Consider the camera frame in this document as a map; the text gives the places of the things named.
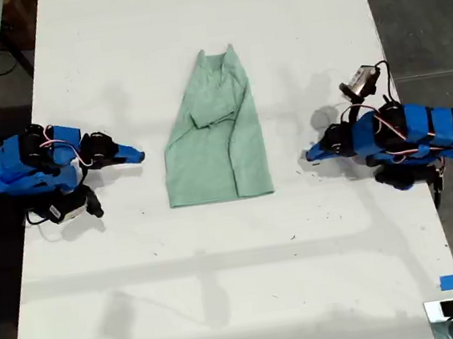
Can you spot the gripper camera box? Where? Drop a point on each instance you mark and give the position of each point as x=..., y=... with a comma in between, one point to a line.
x=359, y=81
x=67, y=209

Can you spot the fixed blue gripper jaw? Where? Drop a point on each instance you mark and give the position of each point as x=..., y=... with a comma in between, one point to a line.
x=320, y=151
x=129, y=153

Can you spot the pale green T-shirt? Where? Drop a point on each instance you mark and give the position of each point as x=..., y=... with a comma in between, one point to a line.
x=212, y=159

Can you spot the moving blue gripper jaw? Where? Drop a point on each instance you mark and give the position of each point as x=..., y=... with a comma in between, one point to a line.
x=317, y=162
x=111, y=163

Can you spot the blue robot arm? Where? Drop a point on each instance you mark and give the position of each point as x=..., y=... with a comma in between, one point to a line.
x=11, y=170
x=436, y=127

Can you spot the brown board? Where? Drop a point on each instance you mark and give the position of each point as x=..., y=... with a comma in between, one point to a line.
x=22, y=21

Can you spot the short blue tape piece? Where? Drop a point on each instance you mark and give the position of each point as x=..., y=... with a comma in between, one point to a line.
x=451, y=282

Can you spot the camera black stalk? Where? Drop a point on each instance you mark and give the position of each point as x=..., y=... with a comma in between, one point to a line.
x=356, y=107
x=92, y=201

